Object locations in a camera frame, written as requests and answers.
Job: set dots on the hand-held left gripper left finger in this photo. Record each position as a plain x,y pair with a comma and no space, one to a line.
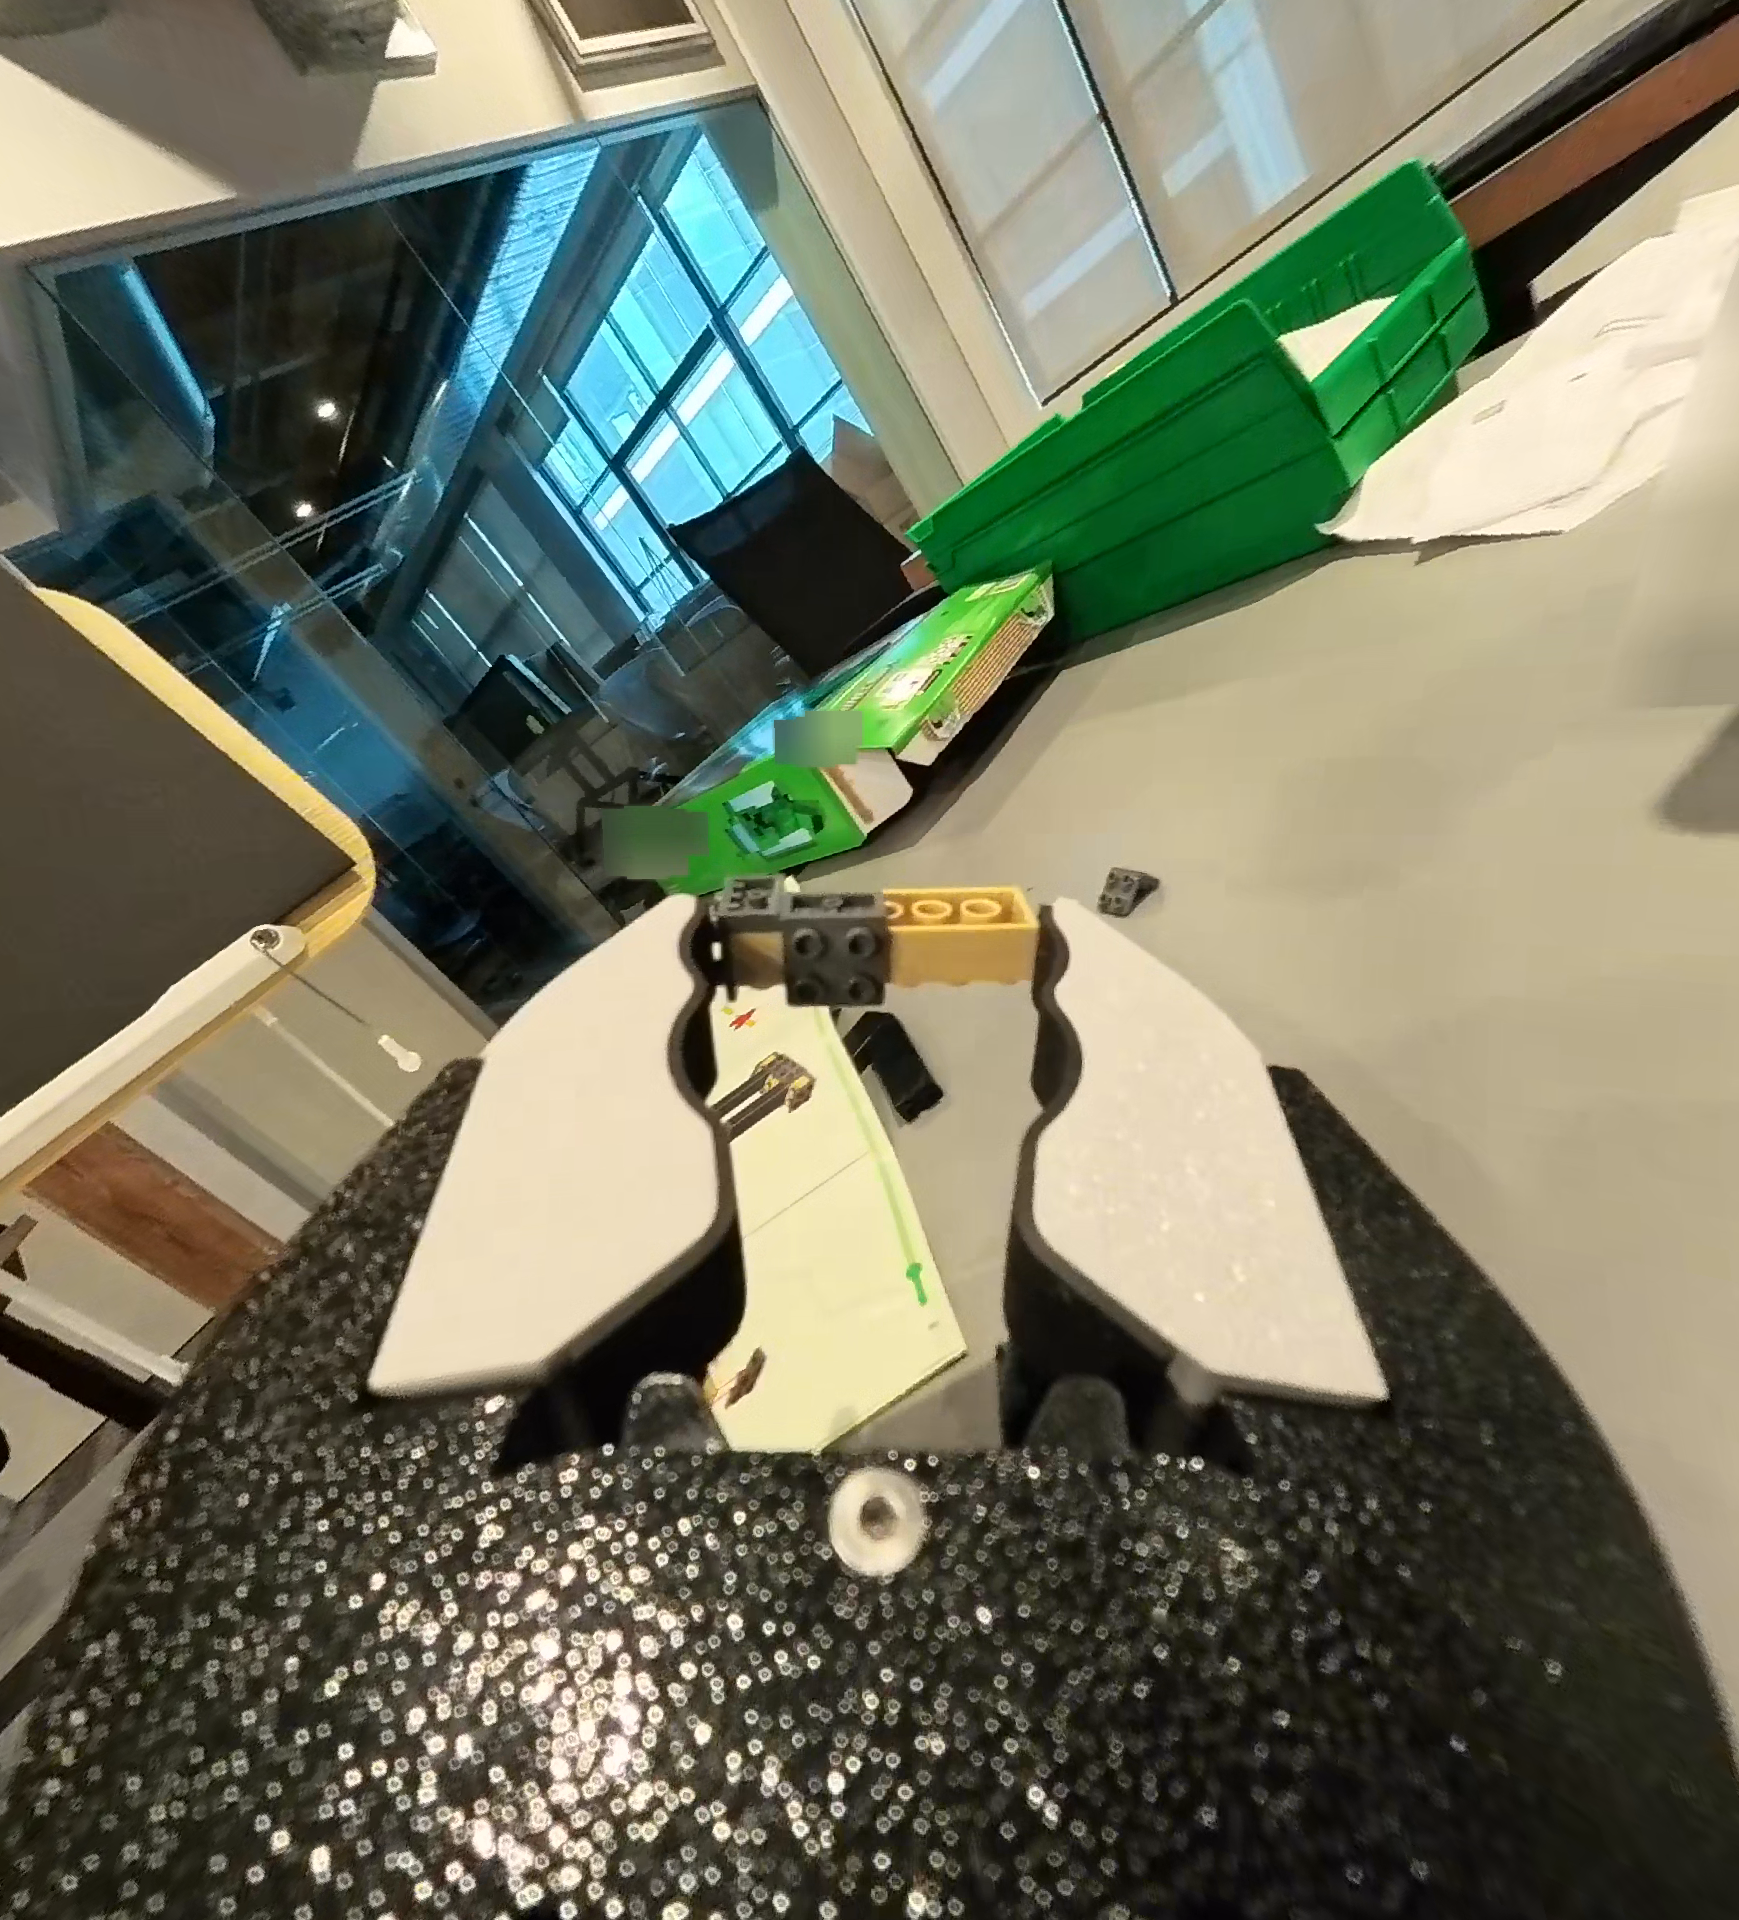
554,1171

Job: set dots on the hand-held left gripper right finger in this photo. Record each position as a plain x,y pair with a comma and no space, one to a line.
1184,1184

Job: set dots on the tan and grey brick assembly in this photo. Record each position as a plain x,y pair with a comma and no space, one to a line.
960,938

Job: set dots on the grey desk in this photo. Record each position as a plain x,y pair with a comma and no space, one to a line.
1290,751

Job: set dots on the toy instruction booklet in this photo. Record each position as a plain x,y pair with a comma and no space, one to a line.
824,1201

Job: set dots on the small dark grey toy brick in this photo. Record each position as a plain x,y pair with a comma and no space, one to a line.
1128,890

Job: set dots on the long black toy brick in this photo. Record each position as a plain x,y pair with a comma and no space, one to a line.
894,1069

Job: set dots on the green toy box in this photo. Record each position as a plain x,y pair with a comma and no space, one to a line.
944,674

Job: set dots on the black table with wooden edge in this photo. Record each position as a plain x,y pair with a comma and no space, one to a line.
74,841

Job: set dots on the black office chair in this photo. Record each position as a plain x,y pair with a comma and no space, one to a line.
794,570

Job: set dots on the green plastic bin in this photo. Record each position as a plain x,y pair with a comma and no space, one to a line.
1154,480
1410,284

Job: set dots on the white paper sheets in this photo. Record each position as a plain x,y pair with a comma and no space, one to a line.
1544,404

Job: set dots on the white paper in bin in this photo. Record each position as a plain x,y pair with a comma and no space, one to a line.
1334,339

